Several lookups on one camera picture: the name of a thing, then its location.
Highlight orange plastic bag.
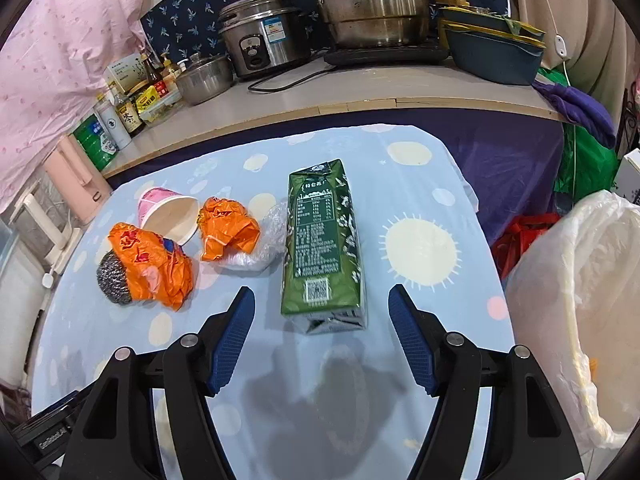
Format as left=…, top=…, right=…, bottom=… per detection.
left=107, top=222, right=195, bottom=311

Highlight clear plastic bag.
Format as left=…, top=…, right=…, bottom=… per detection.
left=216, top=200, right=288, bottom=272

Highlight pink paper cup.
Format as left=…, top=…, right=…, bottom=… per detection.
left=138, top=186, right=200, bottom=246

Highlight green milk carton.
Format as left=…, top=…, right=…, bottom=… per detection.
left=280, top=159, right=368, bottom=335

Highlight white lined trash bin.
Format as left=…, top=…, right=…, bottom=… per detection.
left=506, top=191, right=639, bottom=451

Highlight light blue dotted tablecloth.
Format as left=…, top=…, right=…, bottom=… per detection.
left=32, top=125, right=514, bottom=479

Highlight steel wool scrubber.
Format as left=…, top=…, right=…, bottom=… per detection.
left=96, top=250, right=132, bottom=306

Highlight pink electric kettle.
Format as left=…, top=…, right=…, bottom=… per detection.
left=43, top=136, right=112, bottom=226

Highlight green bag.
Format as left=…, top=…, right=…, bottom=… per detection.
left=535, top=67, right=618, bottom=204

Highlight white bottle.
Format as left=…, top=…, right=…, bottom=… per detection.
left=94, top=93, right=131, bottom=150

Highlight dark soy sauce bottle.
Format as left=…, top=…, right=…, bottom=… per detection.
left=112, top=86, right=145, bottom=136

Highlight white milk carton box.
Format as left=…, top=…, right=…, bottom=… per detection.
left=612, top=148, right=640, bottom=204

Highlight clear glass food container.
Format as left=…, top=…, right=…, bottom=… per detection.
left=136, top=88, right=182, bottom=126

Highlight small steel lidded pot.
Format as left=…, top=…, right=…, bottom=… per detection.
left=176, top=53, right=234, bottom=106

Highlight white seasoning box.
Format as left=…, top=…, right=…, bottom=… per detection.
left=103, top=53, right=146, bottom=93

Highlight black induction cooktop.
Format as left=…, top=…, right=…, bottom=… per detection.
left=323, top=44, right=449, bottom=68

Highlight stacked teal yellow basins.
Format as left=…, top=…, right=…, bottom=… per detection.
left=438, top=6, right=546, bottom=86

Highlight steel rice cooker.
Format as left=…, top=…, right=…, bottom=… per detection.
left=218, top=0, right=311, bottom=80

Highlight pink curtain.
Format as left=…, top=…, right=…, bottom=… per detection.
left=1, top=0, right=143, bottom=207

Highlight beige curtain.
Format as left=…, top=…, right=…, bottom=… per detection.
left=512, top=0, right=639, bottom=124

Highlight black power cable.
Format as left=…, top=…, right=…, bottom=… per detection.
left=246, top=57, right=331, bottom=96

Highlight white cord with switch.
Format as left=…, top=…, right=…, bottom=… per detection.
left=529, top=0, right=576, bottom=196

